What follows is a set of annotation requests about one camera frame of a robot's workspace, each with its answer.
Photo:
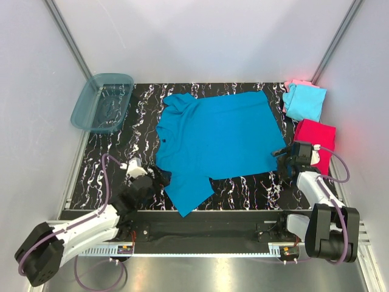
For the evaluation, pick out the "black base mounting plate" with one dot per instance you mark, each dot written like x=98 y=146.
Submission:
x=219 y=230

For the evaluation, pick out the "red folded shirt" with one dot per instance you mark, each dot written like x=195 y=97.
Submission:
x=318 y=133

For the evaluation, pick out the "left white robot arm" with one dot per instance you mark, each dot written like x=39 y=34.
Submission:
x=47 y=248

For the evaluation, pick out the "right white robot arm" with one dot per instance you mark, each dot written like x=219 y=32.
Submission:
x=331 y=231

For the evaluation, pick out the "teal plastic bin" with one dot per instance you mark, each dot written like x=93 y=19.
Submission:
x=102 y=105

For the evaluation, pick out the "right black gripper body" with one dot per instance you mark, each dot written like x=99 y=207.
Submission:
x=284 y=162

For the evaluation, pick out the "pink folded shirt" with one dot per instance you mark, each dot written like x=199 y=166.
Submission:
x=296 y=83

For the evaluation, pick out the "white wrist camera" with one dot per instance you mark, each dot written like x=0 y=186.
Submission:
x=315 y=157
x=133 y=168

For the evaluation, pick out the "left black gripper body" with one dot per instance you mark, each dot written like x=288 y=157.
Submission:
x=151 y=188

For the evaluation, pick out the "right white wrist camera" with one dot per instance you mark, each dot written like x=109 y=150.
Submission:
x=315 y=157

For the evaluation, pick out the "blue t shirt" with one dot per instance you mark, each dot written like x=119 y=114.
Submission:
x=214 y=138

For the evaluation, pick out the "white slotted cable duct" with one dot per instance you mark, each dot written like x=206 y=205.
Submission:
x=260 y=251

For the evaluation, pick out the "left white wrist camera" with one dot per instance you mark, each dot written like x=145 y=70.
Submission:
x=133 y=168

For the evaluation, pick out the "light blue folded shirt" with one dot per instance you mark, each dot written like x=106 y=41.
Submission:
x=304 y=102

